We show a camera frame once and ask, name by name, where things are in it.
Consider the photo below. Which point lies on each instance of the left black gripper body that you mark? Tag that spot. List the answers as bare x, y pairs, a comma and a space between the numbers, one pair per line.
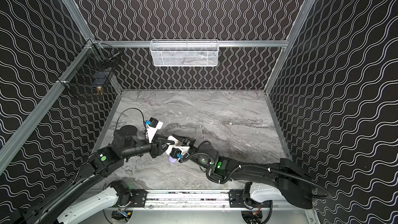
157, 148

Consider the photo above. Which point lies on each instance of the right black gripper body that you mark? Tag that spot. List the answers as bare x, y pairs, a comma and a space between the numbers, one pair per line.
189, 143

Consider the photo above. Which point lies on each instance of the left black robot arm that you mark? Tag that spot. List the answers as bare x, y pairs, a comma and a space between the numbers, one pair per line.
100, 165

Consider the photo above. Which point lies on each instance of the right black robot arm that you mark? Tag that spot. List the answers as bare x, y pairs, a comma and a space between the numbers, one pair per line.
286, 178

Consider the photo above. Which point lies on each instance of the purple round charging case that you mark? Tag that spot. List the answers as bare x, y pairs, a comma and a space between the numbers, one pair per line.
172, 160

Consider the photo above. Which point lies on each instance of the brass knob in basket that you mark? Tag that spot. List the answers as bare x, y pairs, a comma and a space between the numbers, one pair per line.
99, 91

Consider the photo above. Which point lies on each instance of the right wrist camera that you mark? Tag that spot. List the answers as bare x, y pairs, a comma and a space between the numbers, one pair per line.
176, 153

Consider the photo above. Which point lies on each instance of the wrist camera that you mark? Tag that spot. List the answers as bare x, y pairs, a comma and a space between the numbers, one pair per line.
152, 126
176, 153

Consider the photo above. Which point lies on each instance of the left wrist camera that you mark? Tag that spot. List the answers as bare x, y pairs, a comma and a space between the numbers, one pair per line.
152, 126

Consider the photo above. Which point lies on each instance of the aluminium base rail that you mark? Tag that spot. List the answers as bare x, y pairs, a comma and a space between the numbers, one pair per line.
210, 199

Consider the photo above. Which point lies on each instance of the white wire mesh basket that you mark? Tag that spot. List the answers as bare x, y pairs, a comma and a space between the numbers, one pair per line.
185, 52

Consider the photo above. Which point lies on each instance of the black wire basket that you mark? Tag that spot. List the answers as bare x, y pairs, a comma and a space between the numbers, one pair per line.
95, 69

